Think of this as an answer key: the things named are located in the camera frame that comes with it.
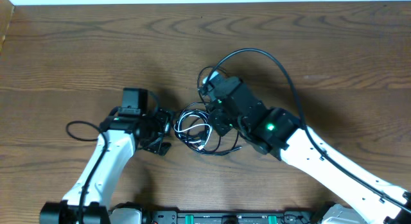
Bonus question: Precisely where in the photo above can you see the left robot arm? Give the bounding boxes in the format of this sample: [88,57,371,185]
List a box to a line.
[39,88,174,223]

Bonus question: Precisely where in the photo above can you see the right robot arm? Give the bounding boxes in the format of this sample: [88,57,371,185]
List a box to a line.
[200,74,410,223]

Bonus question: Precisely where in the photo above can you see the white usb cable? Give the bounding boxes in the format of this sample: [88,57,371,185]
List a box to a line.
[173,110,213,151]

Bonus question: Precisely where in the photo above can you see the wooden board at left edge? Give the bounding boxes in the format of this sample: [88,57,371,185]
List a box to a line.
[0,0,15,50]

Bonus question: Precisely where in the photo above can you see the black usb cable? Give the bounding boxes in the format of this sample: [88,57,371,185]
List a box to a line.
[173,65,243,157]

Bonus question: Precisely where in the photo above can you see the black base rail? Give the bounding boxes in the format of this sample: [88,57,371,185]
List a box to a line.
[109,201,328,224]

